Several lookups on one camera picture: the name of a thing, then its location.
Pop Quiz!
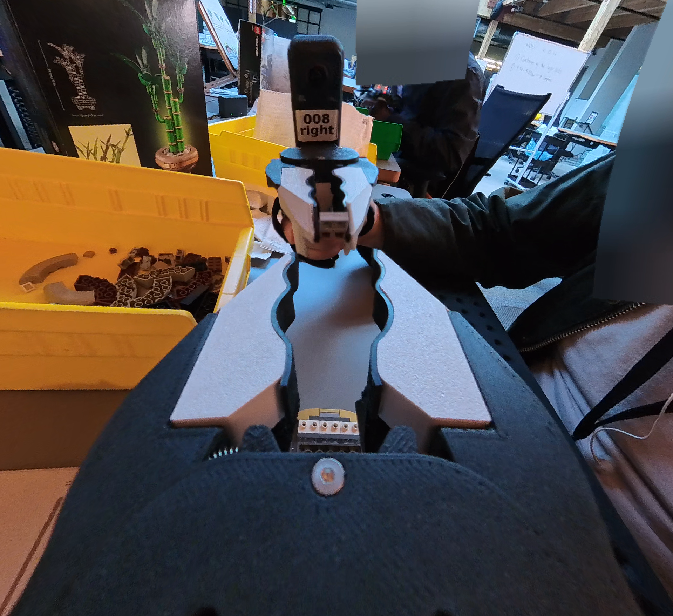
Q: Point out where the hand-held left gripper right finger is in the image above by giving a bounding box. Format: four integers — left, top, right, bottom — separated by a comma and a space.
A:
359, 248, 493, 451

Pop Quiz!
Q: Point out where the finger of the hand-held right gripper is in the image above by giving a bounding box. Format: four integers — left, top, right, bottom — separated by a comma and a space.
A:
338, 166, 375, 252
277, 168, 322, 255

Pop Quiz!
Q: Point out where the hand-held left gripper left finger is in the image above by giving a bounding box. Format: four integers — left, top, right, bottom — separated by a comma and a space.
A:
169, 253, 301, 451

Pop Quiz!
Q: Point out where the small grey toy brick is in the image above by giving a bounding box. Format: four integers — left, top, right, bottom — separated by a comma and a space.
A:
317, 211, 352, 243

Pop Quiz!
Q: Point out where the pile of toy bricks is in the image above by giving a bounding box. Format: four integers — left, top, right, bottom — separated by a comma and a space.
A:
74, 245, 232, 312

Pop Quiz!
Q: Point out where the round toy pot build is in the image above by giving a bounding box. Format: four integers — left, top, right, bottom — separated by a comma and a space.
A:
297, 408, 361, 453

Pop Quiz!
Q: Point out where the yellow plastic bin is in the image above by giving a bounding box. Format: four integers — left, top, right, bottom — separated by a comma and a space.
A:
208, 114, 378, 191
0, 147, 256, 391

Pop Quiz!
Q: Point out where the person's right forearm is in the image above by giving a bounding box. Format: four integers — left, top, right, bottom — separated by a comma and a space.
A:
374, 150, 618, 306

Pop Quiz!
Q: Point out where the grey desk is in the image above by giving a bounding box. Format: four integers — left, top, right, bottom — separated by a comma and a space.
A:
0, 190, 505, 469

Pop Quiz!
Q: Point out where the person's right hand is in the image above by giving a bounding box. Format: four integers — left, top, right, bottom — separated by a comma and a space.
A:
279, 201, 382, 266

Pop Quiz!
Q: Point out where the brown paper bag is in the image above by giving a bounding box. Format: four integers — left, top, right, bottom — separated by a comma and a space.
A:
255, 89, 374, 154

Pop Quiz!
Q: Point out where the black perforated board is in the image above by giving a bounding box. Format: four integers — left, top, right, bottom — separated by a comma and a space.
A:
436, 279, 526, 364

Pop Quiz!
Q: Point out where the black office chair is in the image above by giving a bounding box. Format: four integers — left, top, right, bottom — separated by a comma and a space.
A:
447, 85, 553, 201

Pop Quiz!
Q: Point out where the person's torso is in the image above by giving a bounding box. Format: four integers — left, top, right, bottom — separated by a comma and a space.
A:
505, 269, 673, 616

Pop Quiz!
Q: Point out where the grey curved toy brick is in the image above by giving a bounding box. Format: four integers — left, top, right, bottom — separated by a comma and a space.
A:
19, 253, 80, 285
43, 282, 95, 306

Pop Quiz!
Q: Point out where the black bamboo toy box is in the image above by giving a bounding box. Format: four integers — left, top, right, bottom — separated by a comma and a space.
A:
0, 0, 213, 176

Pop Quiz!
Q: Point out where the whiteboard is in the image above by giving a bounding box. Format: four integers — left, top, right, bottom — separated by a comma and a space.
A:
494, 31, 591, 117

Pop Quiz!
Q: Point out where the toy instruction booklet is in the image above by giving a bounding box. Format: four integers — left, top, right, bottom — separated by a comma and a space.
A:
0, 466, 80, 616

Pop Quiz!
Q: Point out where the black shoulder strap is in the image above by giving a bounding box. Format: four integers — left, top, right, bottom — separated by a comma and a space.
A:
572, 348, 673, 440

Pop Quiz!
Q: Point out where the white earphone cable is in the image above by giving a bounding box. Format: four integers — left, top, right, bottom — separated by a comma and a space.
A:
589, 406, 673, 464

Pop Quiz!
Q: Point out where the wooden post with red bracket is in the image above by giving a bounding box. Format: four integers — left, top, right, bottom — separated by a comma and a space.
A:
578, 0, 645, 49

